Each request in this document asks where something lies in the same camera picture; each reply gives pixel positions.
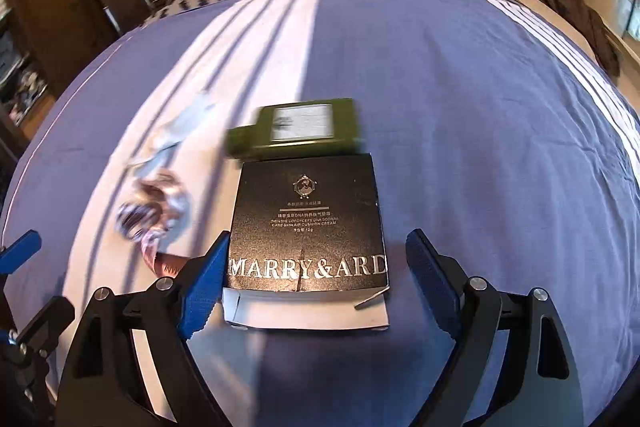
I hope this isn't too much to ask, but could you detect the pink crumpled wrapper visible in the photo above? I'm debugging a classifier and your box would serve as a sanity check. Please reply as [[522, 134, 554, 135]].
[[115, 171, 196, 279]]

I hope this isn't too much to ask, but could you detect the green flat bottle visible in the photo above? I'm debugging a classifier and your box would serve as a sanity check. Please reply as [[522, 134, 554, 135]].
[[226, 98, 364, 160]]

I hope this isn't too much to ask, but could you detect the blue white striped blanket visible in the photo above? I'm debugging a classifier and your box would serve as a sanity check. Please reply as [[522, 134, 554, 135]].
[[0, 0, 640, 427]]

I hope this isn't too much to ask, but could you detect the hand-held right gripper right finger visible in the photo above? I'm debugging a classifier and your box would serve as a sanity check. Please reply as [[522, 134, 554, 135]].
[[400, 228, 583, 427]]

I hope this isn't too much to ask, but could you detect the pile of folded clothes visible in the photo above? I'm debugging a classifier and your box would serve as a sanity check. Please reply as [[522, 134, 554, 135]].
[[0, 0, 51, 124]]

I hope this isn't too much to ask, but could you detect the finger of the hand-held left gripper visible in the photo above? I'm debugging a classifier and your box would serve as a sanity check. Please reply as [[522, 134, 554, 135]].
[[7, 296, 76, 360], [0, 230, 42, 276]]

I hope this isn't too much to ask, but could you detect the cream mattress sheet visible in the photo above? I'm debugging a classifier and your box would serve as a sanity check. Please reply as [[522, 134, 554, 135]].
[[480, 0, 603, 75]]

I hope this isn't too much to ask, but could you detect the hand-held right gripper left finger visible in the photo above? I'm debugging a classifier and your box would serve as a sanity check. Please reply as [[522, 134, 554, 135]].
[[57, 231, 233, 427]]

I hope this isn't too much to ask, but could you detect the black cardboard box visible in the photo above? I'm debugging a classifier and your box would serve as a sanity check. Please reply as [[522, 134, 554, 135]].
[[222, 153, 391, 333]]

